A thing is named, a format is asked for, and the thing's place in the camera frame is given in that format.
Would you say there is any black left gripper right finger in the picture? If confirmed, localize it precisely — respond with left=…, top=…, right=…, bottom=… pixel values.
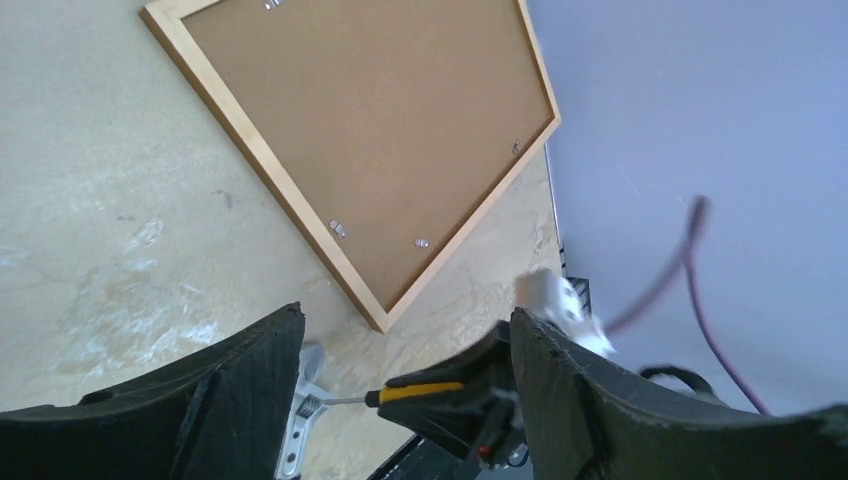
left=510, top=309, right=847, bottom=479

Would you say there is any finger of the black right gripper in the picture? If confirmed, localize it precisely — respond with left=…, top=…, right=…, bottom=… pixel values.
left=384, top=321, right=514, bottom=391
left=377, top=390, right=513, bottom=461

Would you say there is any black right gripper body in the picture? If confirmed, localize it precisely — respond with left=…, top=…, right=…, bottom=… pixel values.
left=466, top=397, right=526, bottom=470

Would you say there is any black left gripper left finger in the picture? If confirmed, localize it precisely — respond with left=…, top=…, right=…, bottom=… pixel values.
left=1, top=303, right=305, bottom=479

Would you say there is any yellow handled screwdriver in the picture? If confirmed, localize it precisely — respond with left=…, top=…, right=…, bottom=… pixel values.
left=322, top=382, right=465, bottom=408

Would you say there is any wooden picture frame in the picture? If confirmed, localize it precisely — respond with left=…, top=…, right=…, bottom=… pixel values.
left=140, top=1, right=561, bottom=333

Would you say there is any red handled adjustable wrench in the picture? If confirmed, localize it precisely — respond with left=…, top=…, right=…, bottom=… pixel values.
left=275, top=343, right=331, bottom=479

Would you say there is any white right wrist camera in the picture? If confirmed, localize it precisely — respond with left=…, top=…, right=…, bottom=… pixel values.
left=515, top=269, right=615, bottom=358

